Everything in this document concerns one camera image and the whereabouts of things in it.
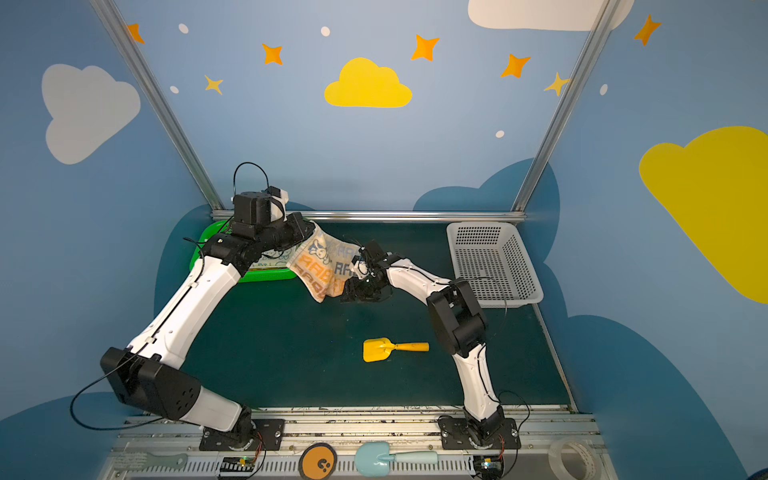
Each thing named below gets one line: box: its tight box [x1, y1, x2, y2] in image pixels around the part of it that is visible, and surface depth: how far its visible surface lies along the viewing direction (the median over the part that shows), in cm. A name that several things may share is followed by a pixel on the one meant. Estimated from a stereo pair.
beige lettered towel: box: [286, 222, 360, 303], surface depth 90 cm
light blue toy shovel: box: [354, 442, 439, 478], surface depth 72 cm
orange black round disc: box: [298, 442, 338, 480], surface depth 72 cm
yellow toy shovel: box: [362, 338, 430, 363], surface depth 90 cm
